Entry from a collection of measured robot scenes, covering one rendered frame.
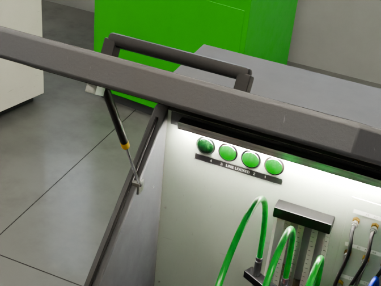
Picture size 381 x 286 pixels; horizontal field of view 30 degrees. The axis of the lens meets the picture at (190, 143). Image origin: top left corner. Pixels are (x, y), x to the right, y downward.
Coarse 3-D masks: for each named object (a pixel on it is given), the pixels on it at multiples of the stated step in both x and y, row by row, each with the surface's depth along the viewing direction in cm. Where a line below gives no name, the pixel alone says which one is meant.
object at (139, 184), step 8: (104, 96) 145; (112, 96) 146; (112, 104) 147; (112, 112) 149; (112, 120) 152; (120, 120) 153; (120, 128) 154; (120, 136) 156; (128, 144) 159; (128, 152) 162; (136, 176) 170; (136, 184) 172
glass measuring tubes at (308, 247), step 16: (288, 208) 173; (304, 208) 174; (288, 224) 178; (304, 224) 172; (320, 224) 170; (272, 240) 182; (288, 240) 177; (304, 240) 175; (320, 240) 173; (272, 256) 182; (304, 256) 178; (304, 272) 183
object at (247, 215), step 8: (256, 200) 153; (264, 200) 159; (248, 208) 150; (264, 208) 164; (248, 216) 148; (264, 216) 167; (240, 224) 147; (264, 224) 170; (240, 232) 145; (264, 232) 172; (232, 240) 145; (264, 240) 173; (232, 248) 144; (232, 256) 143; (256, 256) 177; (224, 264) 142; (224, 272) 142
